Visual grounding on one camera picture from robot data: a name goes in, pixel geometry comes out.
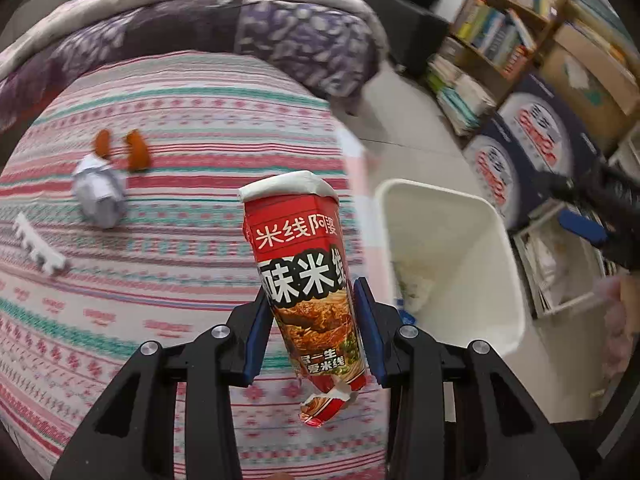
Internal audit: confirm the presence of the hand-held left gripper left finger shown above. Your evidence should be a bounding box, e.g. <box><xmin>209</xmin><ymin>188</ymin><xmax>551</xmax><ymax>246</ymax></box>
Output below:
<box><xmin>50</xmin><ymin>290</ymin><xmax>273</xmax><ymax>480</ymax></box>

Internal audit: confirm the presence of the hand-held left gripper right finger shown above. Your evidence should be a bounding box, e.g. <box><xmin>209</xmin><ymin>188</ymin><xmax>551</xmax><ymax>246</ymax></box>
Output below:
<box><xmin>352</xmin><ymin>276</ymin><xmax>581</xmax><ymax>480</ymax></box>

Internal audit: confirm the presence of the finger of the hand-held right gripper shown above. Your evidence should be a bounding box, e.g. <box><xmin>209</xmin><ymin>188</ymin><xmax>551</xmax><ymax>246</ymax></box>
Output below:
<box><xmin>550</xmin><ymin>174</ymin><xmax>601</xmax><ymax>204</ymax></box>
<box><xmin>559</xmin><ymin>208</ymin><xmax>609</xmax><ymax>249</ymax></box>

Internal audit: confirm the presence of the red noodle cup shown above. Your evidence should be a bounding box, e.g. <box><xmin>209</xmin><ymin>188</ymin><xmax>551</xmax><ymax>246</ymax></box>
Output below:
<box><xmin>237</xmin><ymin>170</ymin><xmax>368</xmax><ymax>428</ymax></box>

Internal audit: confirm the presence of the white trash bin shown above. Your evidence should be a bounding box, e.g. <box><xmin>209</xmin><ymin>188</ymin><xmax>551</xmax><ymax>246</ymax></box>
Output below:
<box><xmin>374</xmin><ymin>179</ymin><xmax>527</xmax><ymax>358</ymax></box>

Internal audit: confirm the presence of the white storage rack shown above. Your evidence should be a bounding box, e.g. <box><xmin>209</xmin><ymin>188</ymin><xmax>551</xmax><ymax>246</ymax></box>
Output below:
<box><xmin>510</xmin><ymin>200</ymin><xmax>618</xmax><ymax>318</ymax></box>

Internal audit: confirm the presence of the blue water carton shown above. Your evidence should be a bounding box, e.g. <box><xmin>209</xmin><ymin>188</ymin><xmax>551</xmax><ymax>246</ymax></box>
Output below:
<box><xmin>500</xmin><ymin>74</ymin><xmax>602</xmax><ymax>182</ymax></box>
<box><xmin>462</xmin><ymin>112</ymin><xmax>547</xmax><ymax>232</ymax></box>

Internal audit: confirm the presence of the brown cardboard box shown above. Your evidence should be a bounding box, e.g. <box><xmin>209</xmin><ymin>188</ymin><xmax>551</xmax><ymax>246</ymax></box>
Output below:
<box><xmin>540</xmin><ymin>22</ymin><xmax>640</xmax><ymax>142</ymax></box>

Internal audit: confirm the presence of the pile of books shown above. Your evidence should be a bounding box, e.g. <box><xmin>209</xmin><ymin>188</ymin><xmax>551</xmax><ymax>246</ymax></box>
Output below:
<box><xmin>425</xmin><ymin>52</ymin><xmax>498</xmax><ymax>137</ymax></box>

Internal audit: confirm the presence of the wooden bookshelf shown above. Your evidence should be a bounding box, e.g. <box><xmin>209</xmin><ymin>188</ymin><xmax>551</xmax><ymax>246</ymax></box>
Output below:
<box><xmin>447</xmin><ymin>0</ymin><xmax>587</xmax><ymax>82</ymax></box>

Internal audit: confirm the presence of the crumpled white tissue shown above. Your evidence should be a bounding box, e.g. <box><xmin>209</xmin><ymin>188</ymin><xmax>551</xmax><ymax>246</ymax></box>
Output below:
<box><xmin>71</xmin><ymin>154</ymin><xmax>126</xmax><ymax>231</ymax></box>

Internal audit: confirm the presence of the black bench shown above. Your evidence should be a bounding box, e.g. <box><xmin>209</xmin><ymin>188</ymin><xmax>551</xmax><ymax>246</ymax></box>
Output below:
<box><xmin>350</xmin><ymin>0</ymin><xmax>451</xmax><ymax>78</ymax></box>

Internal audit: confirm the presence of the white foam comb piece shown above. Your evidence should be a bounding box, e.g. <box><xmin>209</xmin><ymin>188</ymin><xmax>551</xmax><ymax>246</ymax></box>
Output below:
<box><xmin>14</xmin><ymin>212</ymin><xmax>68</xmax><ymax>276</ymax></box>

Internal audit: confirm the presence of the purple patterned blanket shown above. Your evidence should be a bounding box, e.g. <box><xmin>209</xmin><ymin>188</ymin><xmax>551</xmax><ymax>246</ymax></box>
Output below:
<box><xmin>0</xmin><ymin>0</ymin><xmax>382</xmax><ymax>132</ymax></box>

